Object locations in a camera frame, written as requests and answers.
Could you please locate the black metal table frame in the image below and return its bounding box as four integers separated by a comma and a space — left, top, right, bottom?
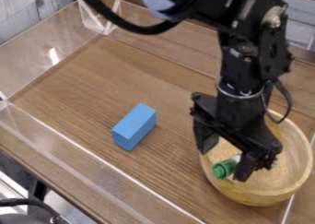
0, 152, 70, 224

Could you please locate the brown wooden bowl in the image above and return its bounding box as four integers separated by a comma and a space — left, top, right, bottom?
198, 119, 313, 206

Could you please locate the clear acrylic corner bracket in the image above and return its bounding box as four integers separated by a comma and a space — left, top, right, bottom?
77, 0, 117, 36

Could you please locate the black cable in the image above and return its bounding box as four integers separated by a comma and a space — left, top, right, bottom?
0, 196, 60, 224

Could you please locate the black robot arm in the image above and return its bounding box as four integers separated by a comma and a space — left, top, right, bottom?
84, 0, 292, 182

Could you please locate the green whiteboard marker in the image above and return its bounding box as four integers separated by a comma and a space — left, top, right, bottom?
212, 155, 241, 180

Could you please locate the blue rectangular block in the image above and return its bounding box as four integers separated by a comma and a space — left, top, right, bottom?
112, 103, 157, 151

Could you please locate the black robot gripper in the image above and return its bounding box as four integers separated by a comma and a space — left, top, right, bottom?
189, 85, 283, 183

